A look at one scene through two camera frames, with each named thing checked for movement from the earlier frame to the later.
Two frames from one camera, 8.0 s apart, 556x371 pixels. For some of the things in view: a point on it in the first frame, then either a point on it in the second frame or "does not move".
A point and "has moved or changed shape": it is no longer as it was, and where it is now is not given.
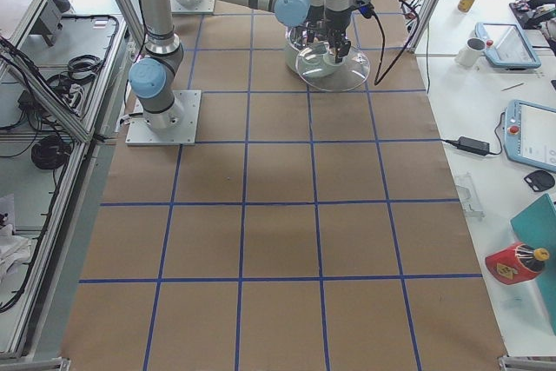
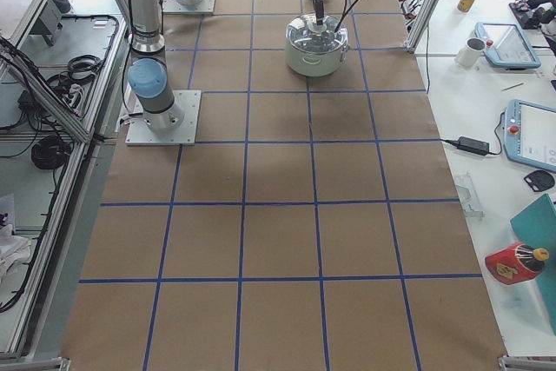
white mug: (469, 54) does not move
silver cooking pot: (315, 60) does not move
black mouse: (539, 181) does not move
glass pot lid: (317, 69) has moved or changed shape
